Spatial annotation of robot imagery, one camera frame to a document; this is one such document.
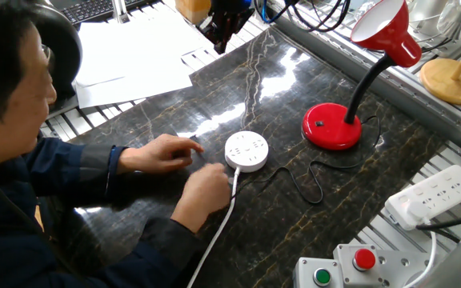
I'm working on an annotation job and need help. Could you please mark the blue gripper cable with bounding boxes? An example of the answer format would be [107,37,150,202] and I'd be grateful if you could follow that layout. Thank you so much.
[259,0,276,24]

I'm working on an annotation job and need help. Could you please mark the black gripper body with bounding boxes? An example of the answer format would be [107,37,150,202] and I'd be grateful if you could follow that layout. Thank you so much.
[208,0,255,28]

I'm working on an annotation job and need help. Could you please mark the black keyboard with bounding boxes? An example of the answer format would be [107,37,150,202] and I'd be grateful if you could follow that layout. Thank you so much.
[60,0,155,25]

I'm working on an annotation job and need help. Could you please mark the round white power socket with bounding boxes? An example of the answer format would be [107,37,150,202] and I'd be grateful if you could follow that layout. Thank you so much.
[224,130,270,174]

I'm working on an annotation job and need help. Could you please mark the black power cable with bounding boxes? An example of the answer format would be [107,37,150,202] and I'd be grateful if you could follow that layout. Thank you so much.
[414,210,461,244]

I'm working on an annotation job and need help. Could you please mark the black gripper cable bundle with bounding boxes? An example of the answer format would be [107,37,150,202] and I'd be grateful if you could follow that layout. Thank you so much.
[254,0,351,34]

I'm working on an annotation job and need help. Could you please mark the black rounded chair back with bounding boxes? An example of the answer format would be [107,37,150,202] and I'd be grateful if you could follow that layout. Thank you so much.
[30,0,83,113]

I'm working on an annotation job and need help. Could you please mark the eyeglasses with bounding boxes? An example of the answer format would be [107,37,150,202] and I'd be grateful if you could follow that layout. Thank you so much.
[41,42,56,74]

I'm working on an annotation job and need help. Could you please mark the person's right hand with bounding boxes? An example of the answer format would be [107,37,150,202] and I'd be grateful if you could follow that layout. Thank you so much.
[170,162,231,234]

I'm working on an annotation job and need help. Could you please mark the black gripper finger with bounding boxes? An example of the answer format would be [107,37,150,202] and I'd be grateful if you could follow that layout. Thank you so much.
[197,15,226,44]
[218,22,243,55]

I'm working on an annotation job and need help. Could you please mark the small tan box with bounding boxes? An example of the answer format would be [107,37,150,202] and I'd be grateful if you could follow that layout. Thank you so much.
[174,0,212,25]

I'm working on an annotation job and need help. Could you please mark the grey box green button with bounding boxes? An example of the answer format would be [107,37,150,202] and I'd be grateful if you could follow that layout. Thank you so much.
[293,257,346,288]

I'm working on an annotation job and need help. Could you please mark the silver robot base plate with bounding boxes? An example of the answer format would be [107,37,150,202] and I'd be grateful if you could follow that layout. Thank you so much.
[374,250,432,288]

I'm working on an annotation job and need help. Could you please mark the person's right forearm navy sleeve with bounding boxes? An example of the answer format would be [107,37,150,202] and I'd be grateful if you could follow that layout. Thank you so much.
[94,207,211,288]

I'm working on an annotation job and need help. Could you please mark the person's head black hair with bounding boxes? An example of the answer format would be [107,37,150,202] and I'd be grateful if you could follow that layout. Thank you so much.
[0,0,58,171]

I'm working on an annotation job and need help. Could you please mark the grey box red button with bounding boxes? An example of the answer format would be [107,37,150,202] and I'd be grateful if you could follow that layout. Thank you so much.
[332,243,387,288]

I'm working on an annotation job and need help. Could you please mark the person's torso navy jacket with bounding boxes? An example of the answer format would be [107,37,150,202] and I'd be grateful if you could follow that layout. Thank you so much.
[0,131,199,288]

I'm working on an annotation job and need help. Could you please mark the person's left hand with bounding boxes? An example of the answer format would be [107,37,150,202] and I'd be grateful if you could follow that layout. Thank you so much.
[117,134,206,175]

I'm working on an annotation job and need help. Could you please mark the black lamp power cord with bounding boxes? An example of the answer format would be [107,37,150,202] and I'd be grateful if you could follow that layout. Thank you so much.
[230,114,383,206]

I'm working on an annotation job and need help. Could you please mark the silver stand post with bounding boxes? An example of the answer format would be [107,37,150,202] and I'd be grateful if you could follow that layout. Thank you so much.
[111,0,130,24]

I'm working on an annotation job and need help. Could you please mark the red gooseneck desk lamp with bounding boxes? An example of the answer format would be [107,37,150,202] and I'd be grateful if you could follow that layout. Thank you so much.
[301,0,423,151]

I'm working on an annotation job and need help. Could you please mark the white paper sheet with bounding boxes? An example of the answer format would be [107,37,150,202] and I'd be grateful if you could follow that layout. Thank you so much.
[74,11,215,87]
[73,59,194,110]

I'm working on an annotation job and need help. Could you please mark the white power strip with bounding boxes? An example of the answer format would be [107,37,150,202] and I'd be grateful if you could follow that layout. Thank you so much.
[384,164,461,232]

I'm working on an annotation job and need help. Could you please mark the white socket cable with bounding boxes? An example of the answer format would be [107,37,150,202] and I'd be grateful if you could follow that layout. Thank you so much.
[185,166,439,288]

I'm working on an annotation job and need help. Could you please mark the person's left forearm navy sleeve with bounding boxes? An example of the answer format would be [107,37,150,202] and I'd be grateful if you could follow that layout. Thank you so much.
[26,138,130,201]

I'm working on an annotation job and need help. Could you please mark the wooden round base stand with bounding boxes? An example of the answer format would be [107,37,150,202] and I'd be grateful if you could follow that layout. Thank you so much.
[419,22,461,106]

